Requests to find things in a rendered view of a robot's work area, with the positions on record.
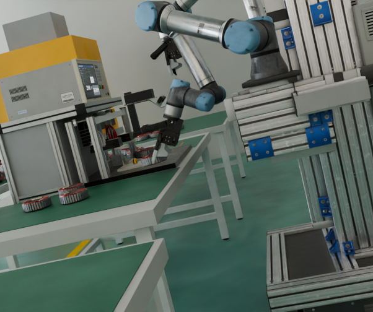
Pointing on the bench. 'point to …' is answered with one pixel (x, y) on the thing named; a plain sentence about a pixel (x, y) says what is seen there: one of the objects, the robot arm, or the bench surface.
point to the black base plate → (176, 154)
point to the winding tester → (49, 88)
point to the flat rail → (109, 116)
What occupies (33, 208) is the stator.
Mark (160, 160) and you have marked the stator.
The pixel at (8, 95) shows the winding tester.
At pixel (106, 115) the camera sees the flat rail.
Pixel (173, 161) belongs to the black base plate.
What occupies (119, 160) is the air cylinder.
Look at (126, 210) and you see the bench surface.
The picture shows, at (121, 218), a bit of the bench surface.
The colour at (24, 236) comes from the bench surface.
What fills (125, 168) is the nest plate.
